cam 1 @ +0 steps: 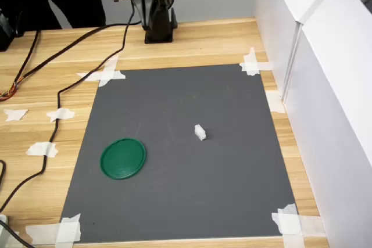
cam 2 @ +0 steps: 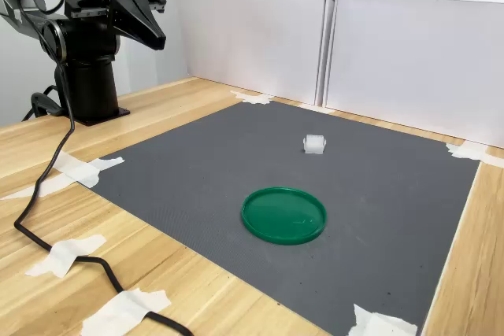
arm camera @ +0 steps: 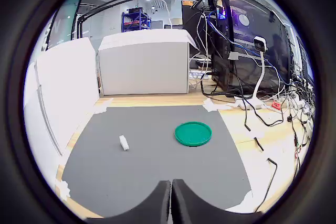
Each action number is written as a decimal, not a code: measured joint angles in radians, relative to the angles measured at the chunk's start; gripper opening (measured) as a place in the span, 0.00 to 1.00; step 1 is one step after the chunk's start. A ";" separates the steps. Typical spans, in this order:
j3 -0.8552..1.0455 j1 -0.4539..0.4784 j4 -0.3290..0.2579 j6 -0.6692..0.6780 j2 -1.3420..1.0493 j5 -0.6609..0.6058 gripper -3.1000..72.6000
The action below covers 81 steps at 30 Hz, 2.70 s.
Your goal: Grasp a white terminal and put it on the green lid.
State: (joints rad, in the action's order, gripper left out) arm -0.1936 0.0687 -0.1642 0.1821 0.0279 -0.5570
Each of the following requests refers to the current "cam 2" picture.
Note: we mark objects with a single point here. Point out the white partition post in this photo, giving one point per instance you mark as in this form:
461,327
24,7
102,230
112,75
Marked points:
326,49

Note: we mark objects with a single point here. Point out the small white plastic terminal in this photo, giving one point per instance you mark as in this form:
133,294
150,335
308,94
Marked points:
313,144

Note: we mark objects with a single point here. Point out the white tape piece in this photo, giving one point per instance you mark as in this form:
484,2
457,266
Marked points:
118,312
252,98
374,324
65,255
466,152
80,172

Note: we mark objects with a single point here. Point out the round green lid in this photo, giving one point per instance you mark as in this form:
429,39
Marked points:
283,216

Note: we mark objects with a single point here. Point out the pale grey partition panel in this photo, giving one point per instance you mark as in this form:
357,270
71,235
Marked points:
417,64
252,37

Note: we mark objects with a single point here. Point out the dark grey mat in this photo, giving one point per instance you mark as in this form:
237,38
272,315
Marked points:
197,178

